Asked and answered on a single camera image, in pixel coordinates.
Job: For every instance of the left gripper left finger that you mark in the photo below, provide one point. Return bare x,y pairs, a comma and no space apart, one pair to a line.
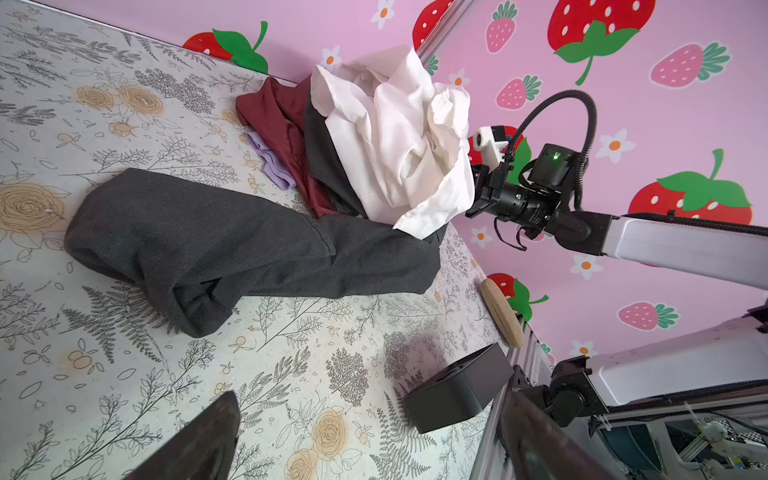
203,449

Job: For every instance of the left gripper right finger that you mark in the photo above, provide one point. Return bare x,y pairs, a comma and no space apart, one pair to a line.
567,457

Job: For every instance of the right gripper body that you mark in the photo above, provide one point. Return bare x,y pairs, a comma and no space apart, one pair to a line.
509,202

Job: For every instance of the dark grey cloth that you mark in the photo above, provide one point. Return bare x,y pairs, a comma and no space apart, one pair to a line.
196,250

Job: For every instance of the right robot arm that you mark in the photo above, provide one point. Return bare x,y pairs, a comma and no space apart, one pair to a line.
725,358

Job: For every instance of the white cloth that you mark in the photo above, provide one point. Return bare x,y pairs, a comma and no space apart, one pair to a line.
402,140

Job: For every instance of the lavender cloth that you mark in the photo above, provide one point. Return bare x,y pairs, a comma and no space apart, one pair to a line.
273,168

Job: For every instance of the maroon cloth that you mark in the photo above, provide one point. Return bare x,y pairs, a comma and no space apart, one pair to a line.
276,114

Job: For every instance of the black rectangular box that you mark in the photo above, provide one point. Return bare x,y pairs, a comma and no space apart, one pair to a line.
460,391

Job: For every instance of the wooden oval brush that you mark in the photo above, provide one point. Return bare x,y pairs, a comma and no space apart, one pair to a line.
502,314

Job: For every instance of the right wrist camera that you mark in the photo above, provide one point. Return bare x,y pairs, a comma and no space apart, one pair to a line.
487,146

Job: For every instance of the aluminium front rail frame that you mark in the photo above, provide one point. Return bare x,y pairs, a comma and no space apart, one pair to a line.
508,447

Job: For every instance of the right corner aluminium post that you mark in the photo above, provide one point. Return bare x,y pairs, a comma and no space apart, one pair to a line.
435,25

